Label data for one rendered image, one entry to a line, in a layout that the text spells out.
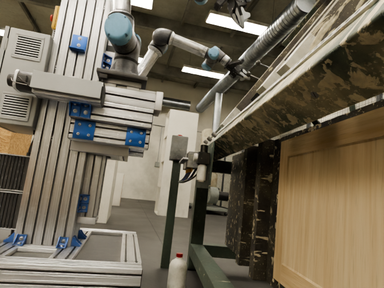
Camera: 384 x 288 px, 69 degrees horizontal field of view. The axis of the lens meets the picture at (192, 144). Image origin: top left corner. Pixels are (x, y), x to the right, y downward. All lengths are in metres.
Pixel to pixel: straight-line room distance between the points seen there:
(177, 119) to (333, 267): 4.88
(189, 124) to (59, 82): 4.49
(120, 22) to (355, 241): 1.14
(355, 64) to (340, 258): 0.53
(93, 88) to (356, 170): 0.97
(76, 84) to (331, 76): 0.95
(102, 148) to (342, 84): 1.12
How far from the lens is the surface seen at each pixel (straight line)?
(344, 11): 1.00
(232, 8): 1.44
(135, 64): 1.42
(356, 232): 0.83
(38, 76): 1.28
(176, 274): 1.65
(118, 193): 6.53
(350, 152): 0.87
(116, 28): 1.32
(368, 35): 0.48
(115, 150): 1.42
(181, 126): 5.54
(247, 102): 1.60
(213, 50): 2.03
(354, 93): 0.58
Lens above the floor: 0.56
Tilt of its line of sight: 9 degrees up
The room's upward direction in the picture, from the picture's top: 6 degrees clockwise
